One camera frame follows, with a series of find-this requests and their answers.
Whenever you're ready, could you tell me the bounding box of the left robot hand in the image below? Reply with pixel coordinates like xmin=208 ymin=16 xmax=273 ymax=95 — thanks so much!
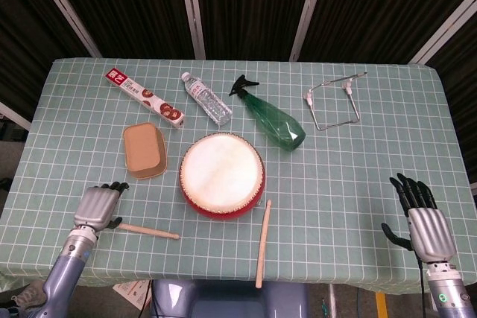
xmin=73 ymin=181 xmax=130 ymax=232

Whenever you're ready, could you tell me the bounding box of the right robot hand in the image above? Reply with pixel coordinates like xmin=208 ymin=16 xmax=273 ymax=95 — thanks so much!
xmin=380 ymin=172 xmax=456 ymax=264

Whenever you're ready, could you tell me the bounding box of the wooden drumstick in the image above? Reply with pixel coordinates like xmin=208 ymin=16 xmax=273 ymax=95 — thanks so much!
xmin=255 ymin=199 xmax=273 ymax=289
xmin=118 ymin=223 xmax=181 ymax=241

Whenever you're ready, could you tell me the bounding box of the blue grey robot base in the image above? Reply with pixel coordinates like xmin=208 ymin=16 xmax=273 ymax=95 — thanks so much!
xmin=151 ymin=279 xmax=310 ymax=318

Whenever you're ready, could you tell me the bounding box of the red drum white skin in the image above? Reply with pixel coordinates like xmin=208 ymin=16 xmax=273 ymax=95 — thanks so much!
xmin=179 ymin=131 xmax=267 ymax=220

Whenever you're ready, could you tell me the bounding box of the brown paper tray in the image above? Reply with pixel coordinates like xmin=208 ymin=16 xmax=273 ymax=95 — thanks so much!
xmin=122 ymin=121 xmax=168 ymax=181

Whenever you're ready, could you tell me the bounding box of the white printed leaflet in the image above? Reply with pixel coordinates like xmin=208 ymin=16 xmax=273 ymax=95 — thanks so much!
xmin=113 ymin=278 xmax=153 ymax=311

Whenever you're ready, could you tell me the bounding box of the green checked tablecloth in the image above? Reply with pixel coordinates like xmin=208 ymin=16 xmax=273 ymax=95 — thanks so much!
xmin=0 ymin=57 xmax=477 ymax=293

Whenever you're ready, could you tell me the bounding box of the white shoe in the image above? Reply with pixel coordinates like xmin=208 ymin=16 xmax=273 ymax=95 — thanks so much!
xmin=10 ymin=282 xmax=48 ymax=311

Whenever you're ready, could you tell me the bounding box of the red white cling film box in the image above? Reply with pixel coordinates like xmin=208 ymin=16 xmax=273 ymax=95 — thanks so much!
xmin=104 ymin=68 xmax=186 ymax=130

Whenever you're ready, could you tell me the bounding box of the clear plastic water bottle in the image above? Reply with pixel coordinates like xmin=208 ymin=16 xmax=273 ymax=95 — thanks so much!
xmin=181 ymin=71 xmax=233 ymax=127

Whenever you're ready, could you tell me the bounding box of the green spray bottle black trigger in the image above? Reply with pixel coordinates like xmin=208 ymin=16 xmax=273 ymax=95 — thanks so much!
xmin=228 ymin=74 xmax=307 ymax=152

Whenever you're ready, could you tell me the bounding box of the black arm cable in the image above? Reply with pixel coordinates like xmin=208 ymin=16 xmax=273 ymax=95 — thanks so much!
xmin=417 ymin=256 xmax=429 ymax=318

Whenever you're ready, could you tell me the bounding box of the white partition post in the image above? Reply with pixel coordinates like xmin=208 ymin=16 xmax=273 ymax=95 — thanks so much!
xmin=177 ymin=0 xmax=206 ymax=60
xmin=288 ymin=0 xmax=329 ymax=62
xmin=408 ymin=0 xmax=477 ymax=65
xmin=0 ymin=101 xmax=31 ymax=130
xmin=28 ymin=0 xmax=102 ymax=59

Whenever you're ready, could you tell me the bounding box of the metal wire hanger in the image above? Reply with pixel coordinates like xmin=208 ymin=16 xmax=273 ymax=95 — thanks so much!
xmin=302 ymin=71 xmax=368 ymax=132

